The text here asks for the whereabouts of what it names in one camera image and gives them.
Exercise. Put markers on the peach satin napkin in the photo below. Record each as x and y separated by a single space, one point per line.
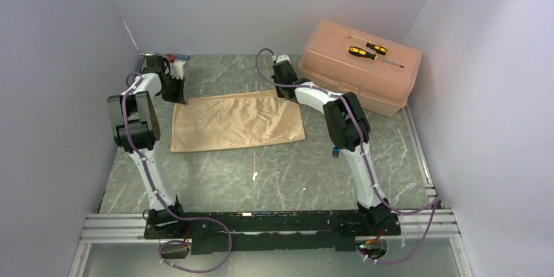
235 121

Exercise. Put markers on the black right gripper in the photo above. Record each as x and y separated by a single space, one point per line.
279 92

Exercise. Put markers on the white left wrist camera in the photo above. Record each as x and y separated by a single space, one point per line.
177 69

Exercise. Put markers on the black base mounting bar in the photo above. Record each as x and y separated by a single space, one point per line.
266 231

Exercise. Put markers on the red blue screwdriver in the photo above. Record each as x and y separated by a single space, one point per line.
172 57

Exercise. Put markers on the blue plastic fork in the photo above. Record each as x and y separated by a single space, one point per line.
336 152

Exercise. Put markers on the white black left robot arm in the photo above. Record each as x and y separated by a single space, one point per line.
136 129

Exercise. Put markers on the small yellow black screwdriver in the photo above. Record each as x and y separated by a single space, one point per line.
381 50

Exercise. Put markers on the large yellow black screwdriver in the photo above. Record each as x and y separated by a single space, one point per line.
358 52

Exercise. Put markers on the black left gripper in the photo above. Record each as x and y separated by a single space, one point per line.
179 97

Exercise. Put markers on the peach plastic toolbox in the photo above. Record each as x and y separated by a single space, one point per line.
381 87

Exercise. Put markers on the aluminium frame rail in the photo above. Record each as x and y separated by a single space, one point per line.
129 228

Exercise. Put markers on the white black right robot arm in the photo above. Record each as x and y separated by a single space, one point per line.
348 130

